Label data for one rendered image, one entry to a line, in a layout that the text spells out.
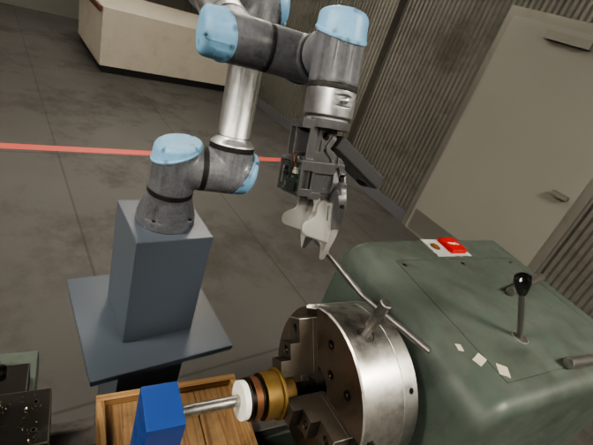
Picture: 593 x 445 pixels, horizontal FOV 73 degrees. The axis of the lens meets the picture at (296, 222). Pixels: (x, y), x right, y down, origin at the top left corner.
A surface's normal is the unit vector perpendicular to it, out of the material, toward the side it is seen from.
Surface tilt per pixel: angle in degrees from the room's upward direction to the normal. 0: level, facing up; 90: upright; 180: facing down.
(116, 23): 90
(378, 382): 36
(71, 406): 0
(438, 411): 90
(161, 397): 0
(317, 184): 71
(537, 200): 90
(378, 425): 61
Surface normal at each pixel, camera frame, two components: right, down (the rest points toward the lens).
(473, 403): -0.54, -0.50
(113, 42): 0.52, 0.56
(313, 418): 0.23, -0.91
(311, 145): 0.47, 0.26
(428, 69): -0.80, 0.05
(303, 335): 0.50, -0.09
